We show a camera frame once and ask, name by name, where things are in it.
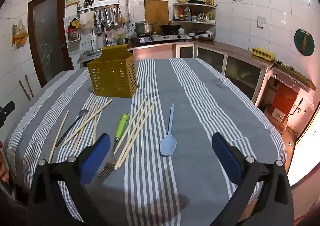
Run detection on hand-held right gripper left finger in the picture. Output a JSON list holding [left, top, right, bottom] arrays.
[[27, 133, 111, 226]]

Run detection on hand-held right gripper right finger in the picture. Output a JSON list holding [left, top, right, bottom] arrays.
[[211, 132, 293, 226]]

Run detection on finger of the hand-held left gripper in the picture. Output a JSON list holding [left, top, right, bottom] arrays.
[[0, 101, 15, 128]]

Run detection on green handled fork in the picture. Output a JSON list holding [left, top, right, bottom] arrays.
[[98, 113, 130, 178]]

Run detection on bunch of wooden chopsticks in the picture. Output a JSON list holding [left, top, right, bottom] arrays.
[[48, 96, 156, 170]]

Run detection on grey metal spoon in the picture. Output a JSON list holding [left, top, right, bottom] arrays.
[[55, 109, 89, 147]]

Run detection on light blue plastic spoon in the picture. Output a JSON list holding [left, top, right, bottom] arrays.
[[159, 103, 177, 157]]

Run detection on yellow perforated utensil holder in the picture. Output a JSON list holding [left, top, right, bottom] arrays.
[[87, 44, 138, 98]]

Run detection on person's left hand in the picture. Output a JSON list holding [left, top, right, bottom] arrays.
[[0, 141, 10, 183]]

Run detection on leaning metal rods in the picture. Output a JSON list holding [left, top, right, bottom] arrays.
[[18, 74, 35, 102]]

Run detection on grey striped tablecloth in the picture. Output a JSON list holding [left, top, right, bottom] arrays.
[[5, 57, 287, 226]]

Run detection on orange plastic bag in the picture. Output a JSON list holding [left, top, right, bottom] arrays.
[[12, 22, 28, 48]]

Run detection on kitchen counter cabinet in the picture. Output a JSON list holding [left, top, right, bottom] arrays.
[[127, 40, 275, 107]]

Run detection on brown frosted glass door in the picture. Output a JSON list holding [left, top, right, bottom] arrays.
[[27, 0, 75, 88]]

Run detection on steel kitchen sink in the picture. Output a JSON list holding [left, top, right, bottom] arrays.
[[77, 49, 103, 64]]

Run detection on grey stone slab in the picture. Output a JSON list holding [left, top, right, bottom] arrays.
[[272, 61, 317, 92]]

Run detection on yellow egg carton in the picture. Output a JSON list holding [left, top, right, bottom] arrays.
[[251, 47, 276, 61]]

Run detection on white soap bottle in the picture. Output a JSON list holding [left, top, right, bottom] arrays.
[[90, 32, 98, 51]]

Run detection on white hanging cloth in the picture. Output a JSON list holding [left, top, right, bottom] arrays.
[[79, 13, 94, 30]]

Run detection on cluster of small bowls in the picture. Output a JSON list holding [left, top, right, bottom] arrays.
[[188, 30, 215, 41]]

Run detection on row of hanging ladles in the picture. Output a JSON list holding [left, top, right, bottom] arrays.
[[93, 6, 126, 36]]

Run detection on steel gas stove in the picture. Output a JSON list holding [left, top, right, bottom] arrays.
[[129, 33, 188, 44]]

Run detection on steel corner shelf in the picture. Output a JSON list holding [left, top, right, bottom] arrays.
[[172, 3, 217, 26]]

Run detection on green round hanging board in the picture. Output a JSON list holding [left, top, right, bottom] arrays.
[[294, 29, 315, 56]]

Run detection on steel cooking pot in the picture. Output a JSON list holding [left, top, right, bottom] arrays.
[[132, 21, 157, 36]]

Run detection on black wok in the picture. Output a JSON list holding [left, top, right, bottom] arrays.
[[159, 24, 182, 35]]

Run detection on row of condiment bottles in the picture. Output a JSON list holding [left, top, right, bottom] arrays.
[[174, 6, 216, 22]]

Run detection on rectangular wooden cutting board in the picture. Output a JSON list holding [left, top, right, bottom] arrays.
[[144, 0, 169, 30]]

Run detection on wire wall basket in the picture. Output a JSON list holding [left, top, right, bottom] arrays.
[[65, 18, 81, 43]]

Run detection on steel wall rack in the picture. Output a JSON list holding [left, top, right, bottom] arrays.
[[77, 0, 121, 13]]

